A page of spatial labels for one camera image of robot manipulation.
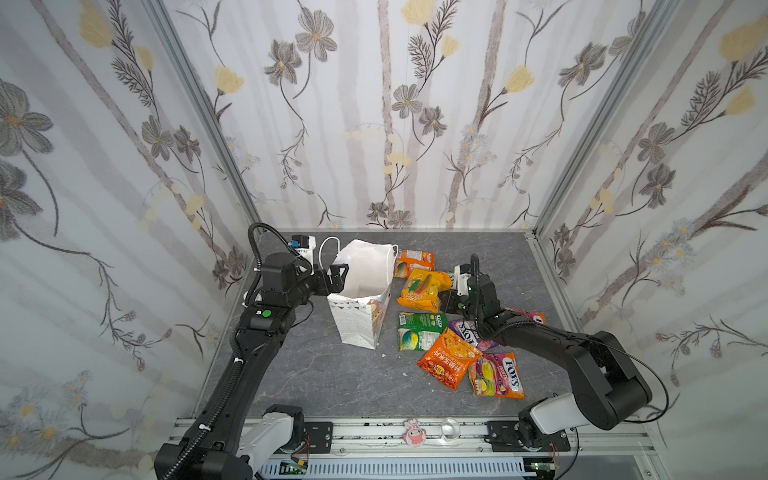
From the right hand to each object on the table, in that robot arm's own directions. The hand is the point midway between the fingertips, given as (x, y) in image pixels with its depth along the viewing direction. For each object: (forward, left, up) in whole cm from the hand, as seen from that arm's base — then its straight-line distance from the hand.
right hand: (433, 286), depth 88 cm
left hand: (-2, +29, +15) cm, 33 cm away
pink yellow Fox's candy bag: (-23, -18, -9) cm, 30 cm away
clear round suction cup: (-36, -4, -12) cm, 38 cm away
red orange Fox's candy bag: (-5, -34, -9) cm, 35 cm away
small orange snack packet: (+18, +4, -12) cm, 22 cm away
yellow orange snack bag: (+3, +2, -7) cm, 8 cm away
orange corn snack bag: (-18, -5, -10) cm, 21 cm away
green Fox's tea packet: (-10, +4, -10) cm, 15 cm away
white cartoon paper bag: (-13, +20, +10) cm, 26 cm away
